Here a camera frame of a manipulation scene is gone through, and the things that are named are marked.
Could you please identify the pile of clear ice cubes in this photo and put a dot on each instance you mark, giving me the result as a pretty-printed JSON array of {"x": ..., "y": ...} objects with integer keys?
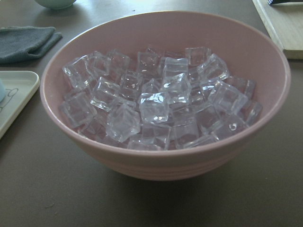
[{"x": 157, "y": 101}]

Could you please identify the pink bowl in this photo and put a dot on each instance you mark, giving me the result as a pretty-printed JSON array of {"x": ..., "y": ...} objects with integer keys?
[{"x": 248, "y": 53}]

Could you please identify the cream rectangular serving tray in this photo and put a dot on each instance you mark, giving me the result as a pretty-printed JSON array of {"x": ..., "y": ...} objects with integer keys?
[{"x": 20, "y": 86}]

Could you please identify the green ceramic bowl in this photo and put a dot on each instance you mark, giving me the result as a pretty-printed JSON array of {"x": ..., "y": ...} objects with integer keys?
[{"x": 55, "y": 4}]

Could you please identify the grey folded cloth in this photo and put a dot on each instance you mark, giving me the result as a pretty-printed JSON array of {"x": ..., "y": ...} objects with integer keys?
[{"x": 26, "y": 43}]

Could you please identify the wooden cutting board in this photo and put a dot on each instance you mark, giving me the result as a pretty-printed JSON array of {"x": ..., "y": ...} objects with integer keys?
[{"x": 284, "y": 24}]

